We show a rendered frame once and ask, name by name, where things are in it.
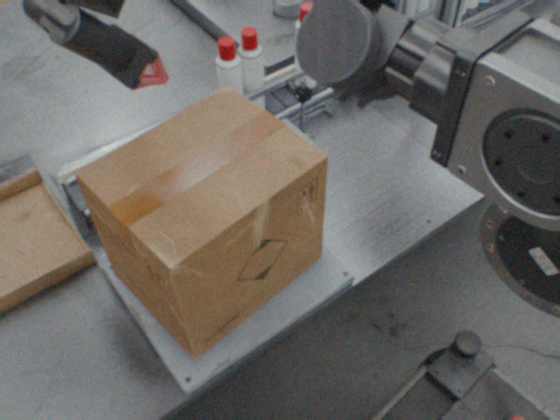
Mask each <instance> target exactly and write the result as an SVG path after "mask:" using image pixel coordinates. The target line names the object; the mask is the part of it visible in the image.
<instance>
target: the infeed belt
mask: <svg viewBox="0 0 560 420"><path fill-rule="evenodd" d="M504 1H506V0H491V1H490V2H489V3H488V4H478V7H477V8H476V9H473V10H467V9H466V11H465V14H464V15H463V16H462V17H461V21H460V23H461V22H463V21H465V20H467V19H469V18H471V17H473V16H475V15H477V14H478V13H480V12H482V11H485V10H487V9H489V8H491V7H495V6H497V5H499V4H500V3H502V2H504ZM326 89H330V88H329V87H327V86H326V85H324V84H321V83H319V82H316V88H315V89H312V97H313V96H315V95H316V94H318V93H320V92H322V91H324V90H326ZM297 104H299V102H298V101H297V100H296V99H295V89H292V88H291V87H290V86H289V85H285V86H283V87H281V88H279V89H276V90H273V91H271V92H269V93H267V94H265V109H266V110H267V111H269V112H270V113H272V114H273V115H274V116H275V115H276V114H278V113H280V112H282V111H284V110H286V109H290V108H292V107H294V106H296V105H297ZM63 187H64V188H65V189H66V191H67V192H68V194H69V195H70V197H71V198H72V199H73V201H74V202H75V204H76V207H77V208H78V209H79V210H80V212H81V211H84V210H86V209H88V207H87V205H86V202H85V200H84V197H83V195H82V192H81V190H80V188H79V186H78V184H77V185H76V186H74V187H72V188H70V186H69V185H68V184H66V185H64V186H63Z"/></svg>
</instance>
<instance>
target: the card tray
mask: <svg viewBox="0 0 560 420"><path fill-rule="evenodd" d="M94 263H96V258H95V255H94V253H93V250H92V248H87V246H86V245H85V243H84V242H83V240H82V239H81V237H80V236H79V234H78V233H77V231H76V228H74V226H73V225H72V223H71V222H70V220H69V219H68V217H67V215H66V214H65V212H64V211H63V209H62V208H61V207H60V206H59V204H58V203H57V201H56V200H55V197H54V195H53V194H52V192H51V191H50V189H49V188H48V187H47V186H46V184H45V183H44V181H43V179H42V177H41V175H40V173H39V171H38V169H37V168H35V169H34V170H32V171H29V172H27V173H25V174H23V175H21V176H18V177H16V178H14V179H13V180H11V181H8V182H6V183H4V184H2V185H0V313H2V312H4V311H6V310H8V309H11V308H13V307H14V306H16V305H18V304H20V303H21V302H23V301H25V300H27V299H29V298H31V297H32V296H34V295H35V294H37V293H39V292H41V291H43V290H44V289H46V288H50V287H52V286H54V285H55V284H56V283H58V282H60V281H62V280H64V279H66V278H67V277H69V276H71V275H73V274H75V273H76V272H78V271H79V270H81V269H83V268H87V267H89V266H90V265H92V264H94Z"/></svg>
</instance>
